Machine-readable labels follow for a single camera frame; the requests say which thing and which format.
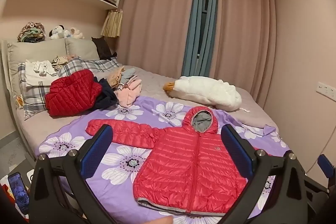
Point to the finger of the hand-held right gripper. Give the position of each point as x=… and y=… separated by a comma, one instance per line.
x=325, y=164

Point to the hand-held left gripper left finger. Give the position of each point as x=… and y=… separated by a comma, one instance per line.
x=95, y=153

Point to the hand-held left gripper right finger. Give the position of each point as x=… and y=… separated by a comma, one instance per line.
x=236, y=153

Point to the red hooded puffer jacket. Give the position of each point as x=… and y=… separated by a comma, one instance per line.
x=189, y=161

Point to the folded red puffer jacket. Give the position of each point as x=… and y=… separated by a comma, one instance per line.
x=71, y=93

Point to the white goose plush toy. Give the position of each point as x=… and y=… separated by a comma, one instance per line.
x=207, y=93

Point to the purple floral blanket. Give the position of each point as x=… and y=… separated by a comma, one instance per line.
x=147, y=106

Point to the beige patterned garment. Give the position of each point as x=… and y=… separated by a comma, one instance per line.
x=115, y=77

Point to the plaid pillow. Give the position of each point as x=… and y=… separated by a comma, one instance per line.
x=86, y=65
x=31, y=98

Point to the grey folded garment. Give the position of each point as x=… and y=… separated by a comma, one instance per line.
x=128, y=74

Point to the smartphone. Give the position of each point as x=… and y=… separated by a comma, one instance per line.
x=19, y=192

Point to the white garments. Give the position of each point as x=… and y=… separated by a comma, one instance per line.
x=39, y=72

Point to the cartoon print garment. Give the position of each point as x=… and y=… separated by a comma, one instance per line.
x=60, y=60

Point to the small grey cushion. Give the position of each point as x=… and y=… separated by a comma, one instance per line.
x=82, y=49

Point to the dark brown cushion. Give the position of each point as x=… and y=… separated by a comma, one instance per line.
x=103, y=48

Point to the pink curtain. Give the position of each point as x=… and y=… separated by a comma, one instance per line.
x=244, y=43
x=157, y=17

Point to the large grey cushion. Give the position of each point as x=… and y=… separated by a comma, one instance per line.
x=31, y=52

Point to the pink plush toy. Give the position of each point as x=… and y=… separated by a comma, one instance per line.
x=77, y=33

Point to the blue and white plush toy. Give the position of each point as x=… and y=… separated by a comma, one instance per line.
x=67, y=33

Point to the black and white plush toy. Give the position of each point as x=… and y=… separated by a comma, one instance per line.
x=56, y=32

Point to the blue curtain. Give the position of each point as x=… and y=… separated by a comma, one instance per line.
x=193, y=30

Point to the pile of knitted scarves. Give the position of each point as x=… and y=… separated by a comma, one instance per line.
x=31, y=32

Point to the white wall socket strip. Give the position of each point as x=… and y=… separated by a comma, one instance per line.
x=326, y=89

